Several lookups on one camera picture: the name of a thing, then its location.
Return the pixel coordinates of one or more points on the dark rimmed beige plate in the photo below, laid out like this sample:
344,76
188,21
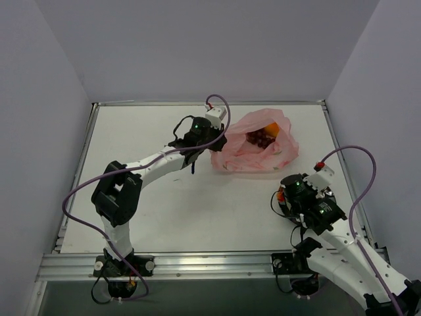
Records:
286,210

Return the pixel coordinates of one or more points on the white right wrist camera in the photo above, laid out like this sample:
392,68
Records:
322,177

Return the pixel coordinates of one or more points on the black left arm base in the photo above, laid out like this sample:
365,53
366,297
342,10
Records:
123,284

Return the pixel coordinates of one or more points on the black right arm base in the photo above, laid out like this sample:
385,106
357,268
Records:
302,280

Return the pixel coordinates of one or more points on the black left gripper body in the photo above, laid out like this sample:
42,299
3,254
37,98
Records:
214,141

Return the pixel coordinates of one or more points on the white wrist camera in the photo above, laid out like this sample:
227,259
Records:
215,114
322,177

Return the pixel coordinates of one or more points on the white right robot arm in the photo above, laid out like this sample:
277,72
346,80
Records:
338,252

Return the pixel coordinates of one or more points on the pink floral plastic bag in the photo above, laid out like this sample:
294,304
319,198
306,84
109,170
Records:
239,155

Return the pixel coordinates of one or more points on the fake strawberry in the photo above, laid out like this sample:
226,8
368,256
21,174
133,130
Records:
280,196

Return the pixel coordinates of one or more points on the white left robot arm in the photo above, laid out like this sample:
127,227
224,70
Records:
116,197

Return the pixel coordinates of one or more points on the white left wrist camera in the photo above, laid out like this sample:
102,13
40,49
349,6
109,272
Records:
215,114

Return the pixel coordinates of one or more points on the orange fake fruit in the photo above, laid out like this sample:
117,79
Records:
272,129

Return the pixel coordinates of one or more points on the dark red fake grapes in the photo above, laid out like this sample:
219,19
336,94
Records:
260,138

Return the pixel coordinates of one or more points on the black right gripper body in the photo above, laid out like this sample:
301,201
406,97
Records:
324,196

